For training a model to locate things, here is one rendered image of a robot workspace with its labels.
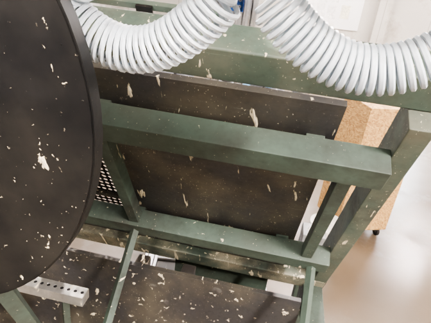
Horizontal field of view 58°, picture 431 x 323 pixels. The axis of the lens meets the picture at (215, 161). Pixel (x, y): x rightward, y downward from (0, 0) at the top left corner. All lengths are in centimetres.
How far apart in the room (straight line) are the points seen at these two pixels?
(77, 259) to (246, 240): 84
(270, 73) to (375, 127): 247
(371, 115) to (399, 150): 226
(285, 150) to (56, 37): 65
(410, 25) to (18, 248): 1060
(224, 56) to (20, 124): 51
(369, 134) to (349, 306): 132
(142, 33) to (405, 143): 70
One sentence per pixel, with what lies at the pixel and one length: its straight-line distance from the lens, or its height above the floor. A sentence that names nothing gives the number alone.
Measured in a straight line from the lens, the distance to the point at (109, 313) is 166.
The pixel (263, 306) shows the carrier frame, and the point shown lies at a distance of 188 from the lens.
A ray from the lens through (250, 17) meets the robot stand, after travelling 225.
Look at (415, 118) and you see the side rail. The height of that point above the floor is 182.
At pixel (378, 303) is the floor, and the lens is 331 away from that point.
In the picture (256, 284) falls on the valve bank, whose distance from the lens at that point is 218.
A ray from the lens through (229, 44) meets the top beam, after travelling 95.
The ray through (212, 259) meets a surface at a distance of 193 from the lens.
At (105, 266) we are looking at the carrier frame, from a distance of 197.
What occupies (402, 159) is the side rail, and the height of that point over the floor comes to 170.
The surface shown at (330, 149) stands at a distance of 104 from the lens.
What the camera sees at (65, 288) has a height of 102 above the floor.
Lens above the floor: 207
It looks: 26 degrees down
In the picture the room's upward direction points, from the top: 7 degrees clockwise
